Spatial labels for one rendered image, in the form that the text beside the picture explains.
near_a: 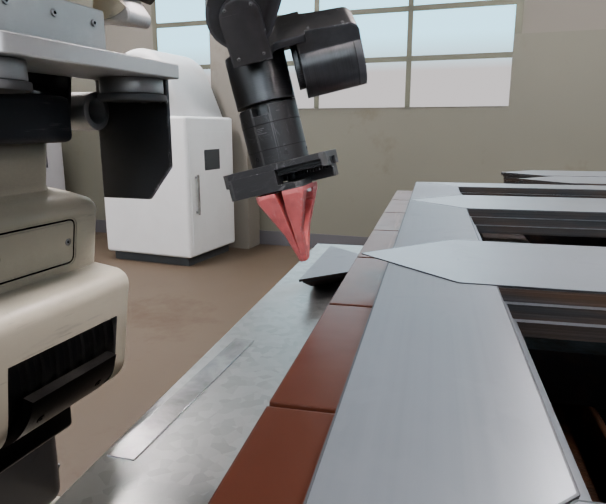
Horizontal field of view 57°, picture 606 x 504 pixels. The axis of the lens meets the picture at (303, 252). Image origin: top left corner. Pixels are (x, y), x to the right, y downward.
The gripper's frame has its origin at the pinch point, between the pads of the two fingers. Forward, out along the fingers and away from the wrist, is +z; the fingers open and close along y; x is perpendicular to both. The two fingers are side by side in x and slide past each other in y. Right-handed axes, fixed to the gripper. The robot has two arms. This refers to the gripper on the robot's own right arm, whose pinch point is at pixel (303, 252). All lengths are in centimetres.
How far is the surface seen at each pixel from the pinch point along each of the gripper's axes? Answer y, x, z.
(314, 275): 10.2, -39.1, 10.8
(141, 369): 119, -140, 58
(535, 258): -21.4, -2.0, 5.3
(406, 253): -9.9, -1.0, 2.3
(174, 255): 181, -306, 34
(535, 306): -19.6, 9.3, 6.2
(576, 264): -24.6, -0.3, 6.1
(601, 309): -24.1, 9.1, 7.3
